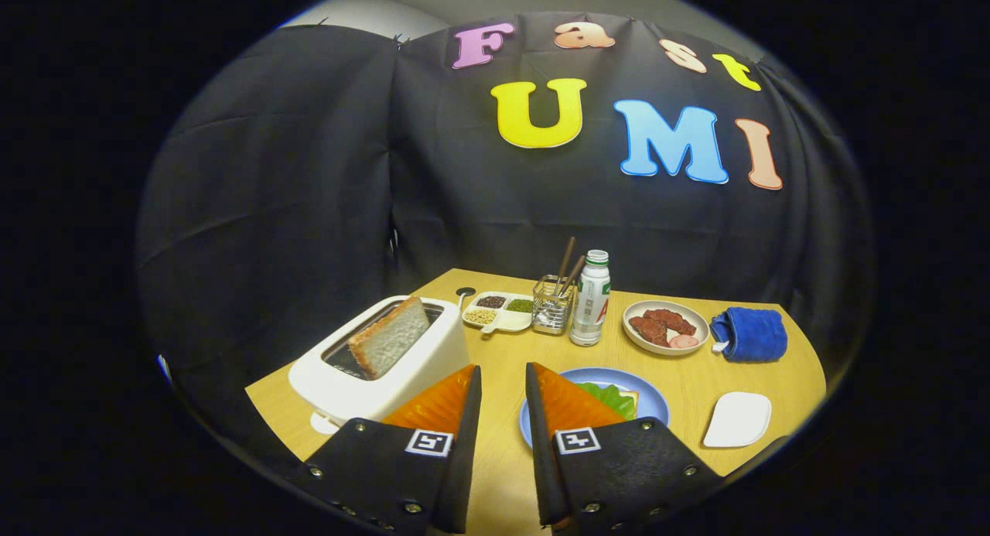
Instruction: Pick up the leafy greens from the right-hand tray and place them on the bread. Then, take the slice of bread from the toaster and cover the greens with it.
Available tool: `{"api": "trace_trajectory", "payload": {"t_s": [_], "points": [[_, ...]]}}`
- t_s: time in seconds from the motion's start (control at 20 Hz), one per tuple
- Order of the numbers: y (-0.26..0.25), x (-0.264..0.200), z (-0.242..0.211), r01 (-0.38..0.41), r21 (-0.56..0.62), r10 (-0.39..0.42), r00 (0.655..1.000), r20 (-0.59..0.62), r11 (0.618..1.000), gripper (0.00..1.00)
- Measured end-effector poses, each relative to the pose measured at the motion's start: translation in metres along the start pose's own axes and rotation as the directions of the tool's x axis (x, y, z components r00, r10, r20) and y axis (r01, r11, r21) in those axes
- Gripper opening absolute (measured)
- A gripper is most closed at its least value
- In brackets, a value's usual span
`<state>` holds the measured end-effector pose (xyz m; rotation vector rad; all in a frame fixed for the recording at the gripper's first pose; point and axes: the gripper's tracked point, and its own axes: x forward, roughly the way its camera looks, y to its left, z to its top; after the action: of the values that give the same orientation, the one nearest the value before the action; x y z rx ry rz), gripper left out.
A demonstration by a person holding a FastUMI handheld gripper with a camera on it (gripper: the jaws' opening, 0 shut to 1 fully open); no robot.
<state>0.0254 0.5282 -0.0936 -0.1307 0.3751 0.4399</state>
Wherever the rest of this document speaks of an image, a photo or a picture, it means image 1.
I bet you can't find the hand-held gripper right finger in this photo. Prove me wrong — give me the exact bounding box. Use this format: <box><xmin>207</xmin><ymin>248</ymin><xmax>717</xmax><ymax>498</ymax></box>
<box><xmin>525</xmin><ymin>361</ymin><xmax>728</xmax><ymax>536</ymax></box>

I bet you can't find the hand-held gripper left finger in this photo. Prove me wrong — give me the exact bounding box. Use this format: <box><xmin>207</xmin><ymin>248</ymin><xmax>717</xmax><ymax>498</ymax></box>
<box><xmin>286</xmin><ymin>364</ymin><xmax>483</xmax><ymax>536</ymax></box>

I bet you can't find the green lettuce leaf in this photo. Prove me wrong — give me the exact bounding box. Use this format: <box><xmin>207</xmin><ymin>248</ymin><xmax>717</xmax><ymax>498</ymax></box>
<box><xmin>579</xmin><ymin>381</ymin><xmax>637</xmax><ymax>421</ymax></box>

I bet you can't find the toasted bread slice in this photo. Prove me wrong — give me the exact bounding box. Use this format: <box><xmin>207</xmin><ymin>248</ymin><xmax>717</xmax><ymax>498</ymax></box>
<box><xmin>347</xmin><ymin>295</ymin><xmax>432</xmax><ymax>381</ymax></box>

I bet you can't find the white toaster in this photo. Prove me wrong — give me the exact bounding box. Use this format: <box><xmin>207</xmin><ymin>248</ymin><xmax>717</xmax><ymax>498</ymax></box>
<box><xmin>288</xmin><ymin>295</ymin><xmax>472</xmax><ymax>426</ymax></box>

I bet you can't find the blue plate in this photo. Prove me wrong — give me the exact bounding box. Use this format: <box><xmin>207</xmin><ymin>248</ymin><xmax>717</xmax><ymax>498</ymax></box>
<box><xmin>519</xmin><ymin>367</ymin><xmax>671</xmax><ymax>449</ymax></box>

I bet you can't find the white divided bean dish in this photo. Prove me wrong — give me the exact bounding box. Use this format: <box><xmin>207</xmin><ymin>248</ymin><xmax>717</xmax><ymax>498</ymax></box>
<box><xmin>462</xmin><ymin>291</ymin><xmax>534</xmax><ymax>334</ymax></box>

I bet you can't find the white bottle green cap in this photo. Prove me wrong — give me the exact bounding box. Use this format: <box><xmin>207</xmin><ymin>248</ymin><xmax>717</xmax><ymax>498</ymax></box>
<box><xmin>569</xmin><ymin>250</ymin><xmax>611</xmax><ymax>347</ymax></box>

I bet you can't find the brown meat patty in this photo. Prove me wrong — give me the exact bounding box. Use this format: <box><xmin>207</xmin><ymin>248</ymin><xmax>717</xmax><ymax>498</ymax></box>
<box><xmin>644</xmin><ymin>309</ymin><xmax>697</xmax><ymax>336</ymax></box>
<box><xmin>628</xmin><ymin>316</ymin><xmax>670</xmax><ymax>348</ymax></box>

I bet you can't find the white square plate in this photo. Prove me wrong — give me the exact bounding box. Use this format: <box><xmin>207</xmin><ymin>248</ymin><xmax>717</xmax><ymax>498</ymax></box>
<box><xmin>702</xmin><ymin>391</ymin><xmax>773</xmax><ymax>449</ymax></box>

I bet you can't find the beige oval plate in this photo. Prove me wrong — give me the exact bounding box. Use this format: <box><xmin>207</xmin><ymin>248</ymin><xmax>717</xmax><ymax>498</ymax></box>
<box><xmin>622</xmin><ymin>300</ymin><xmax>710</xmax><ymax>357</ymax></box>

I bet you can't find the folded blue towel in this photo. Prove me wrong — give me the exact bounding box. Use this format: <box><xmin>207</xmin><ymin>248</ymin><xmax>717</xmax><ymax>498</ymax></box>
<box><xmin>709</xmin><ymin>307</ymin><xmax>788</xmax><ymax>364</ymax></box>

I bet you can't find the black backdrop cloth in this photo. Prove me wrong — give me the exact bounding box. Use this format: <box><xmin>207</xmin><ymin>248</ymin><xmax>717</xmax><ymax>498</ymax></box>
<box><xmin>135</xmin><ymin>10</ymin><xmax>879</xmax><ymax>475</ymax></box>

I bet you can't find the wire utensil basket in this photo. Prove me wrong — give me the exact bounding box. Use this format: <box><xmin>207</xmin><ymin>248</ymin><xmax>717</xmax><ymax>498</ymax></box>
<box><xmin>531</xmin><ymin>275</ymin><xmax>577</xmax><ymax>336</ymax></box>

